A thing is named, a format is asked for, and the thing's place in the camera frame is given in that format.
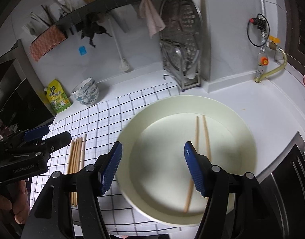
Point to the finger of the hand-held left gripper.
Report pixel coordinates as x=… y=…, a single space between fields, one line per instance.
x=36 y=132
x=59 y=140

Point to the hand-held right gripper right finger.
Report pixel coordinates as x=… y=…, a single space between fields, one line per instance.
x=196 y=171

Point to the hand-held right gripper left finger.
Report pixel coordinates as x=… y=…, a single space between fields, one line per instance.
x=112 y=169

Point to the row of wooden chopsticks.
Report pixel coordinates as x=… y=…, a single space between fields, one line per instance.
x=76 y=154

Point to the large cream round basin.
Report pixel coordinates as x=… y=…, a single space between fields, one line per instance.
x=167 y=154

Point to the light wooden chopstick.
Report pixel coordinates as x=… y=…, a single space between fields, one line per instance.
x=206 y=139
x=197 y=134

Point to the person's left hand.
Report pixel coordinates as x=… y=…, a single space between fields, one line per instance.
x=18 y=204

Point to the yellow detergent pouch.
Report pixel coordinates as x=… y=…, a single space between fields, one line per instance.
x=58 y=99

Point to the black glossy appliance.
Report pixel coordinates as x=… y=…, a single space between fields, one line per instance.
x=20 y=92

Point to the blue patterned white bowl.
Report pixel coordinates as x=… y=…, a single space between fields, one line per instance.
x=89 y=102
x=82 y=86
x=94 y=92

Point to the white black checkered cloth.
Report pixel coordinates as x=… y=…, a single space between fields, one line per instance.
x=105 y=119

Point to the metal dish rack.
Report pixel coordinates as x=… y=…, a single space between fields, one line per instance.
x=182 y=84

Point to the orange wavy sponge cloth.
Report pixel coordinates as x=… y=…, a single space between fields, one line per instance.
x=46 y=42

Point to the gas stove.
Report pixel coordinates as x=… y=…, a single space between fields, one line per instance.
x=294 y=179

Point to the dark rag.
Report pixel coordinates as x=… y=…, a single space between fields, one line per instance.
x=91 y=27

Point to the small perforated steamer plate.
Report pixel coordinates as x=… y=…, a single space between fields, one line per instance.
x=172 y=54

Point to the gas valve assembly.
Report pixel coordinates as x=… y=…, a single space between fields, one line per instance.
x=263 y=61

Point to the pink towel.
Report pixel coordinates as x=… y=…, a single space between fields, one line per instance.
x=151 y=17

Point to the large round steamer tray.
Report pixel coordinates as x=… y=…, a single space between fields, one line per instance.
x=182 y=15

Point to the red knob gas valve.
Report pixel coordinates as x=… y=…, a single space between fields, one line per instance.
x=258 y=22

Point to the metal gas pipe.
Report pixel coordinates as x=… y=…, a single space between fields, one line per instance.
x=262 y=0

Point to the black wall rack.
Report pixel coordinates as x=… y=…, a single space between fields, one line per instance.
x=112 y=1

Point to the dark window frame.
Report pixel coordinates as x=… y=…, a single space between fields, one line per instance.
x=299 y=29

